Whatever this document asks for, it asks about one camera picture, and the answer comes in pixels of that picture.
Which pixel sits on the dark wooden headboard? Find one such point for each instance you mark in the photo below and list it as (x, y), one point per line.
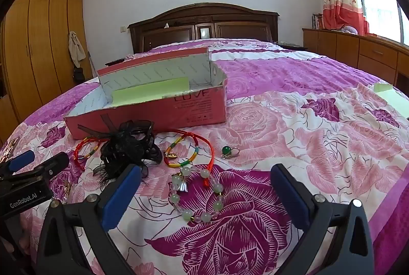
(204, 19)

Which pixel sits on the pink cardboard box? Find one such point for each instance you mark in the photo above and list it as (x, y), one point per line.
(191, 109)

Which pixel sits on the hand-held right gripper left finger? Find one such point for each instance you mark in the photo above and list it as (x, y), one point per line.
(121, 195)

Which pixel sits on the hanging cream cloth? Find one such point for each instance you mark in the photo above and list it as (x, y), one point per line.
(76, 48)

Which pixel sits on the pale green paper sheet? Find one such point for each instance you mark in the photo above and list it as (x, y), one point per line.
(383, 87)

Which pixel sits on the row of books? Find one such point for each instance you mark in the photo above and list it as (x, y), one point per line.
(318, 21)

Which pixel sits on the purple cloth bundle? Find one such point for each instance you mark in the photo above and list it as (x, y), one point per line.
(349, 29)

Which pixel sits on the wooden wardrobe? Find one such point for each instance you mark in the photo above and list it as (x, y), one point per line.
(41, 38)

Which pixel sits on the hanging dark bag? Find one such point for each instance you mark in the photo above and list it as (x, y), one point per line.
(77, 74)

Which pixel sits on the pink floral bedspread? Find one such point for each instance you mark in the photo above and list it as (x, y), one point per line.
(303, 109)

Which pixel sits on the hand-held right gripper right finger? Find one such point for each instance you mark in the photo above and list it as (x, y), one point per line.
(289, 195)

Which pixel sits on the dark wooden nightstand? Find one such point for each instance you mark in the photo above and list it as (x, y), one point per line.
(115, 62)
(292, 45)

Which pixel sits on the black feathered hair clip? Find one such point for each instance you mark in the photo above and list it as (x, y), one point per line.
(124, 144)

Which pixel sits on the wooden sideboard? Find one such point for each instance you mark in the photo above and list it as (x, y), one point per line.
(351, 48)

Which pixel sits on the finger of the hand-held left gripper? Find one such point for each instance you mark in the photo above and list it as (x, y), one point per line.
(20, 160)
(51, 166)

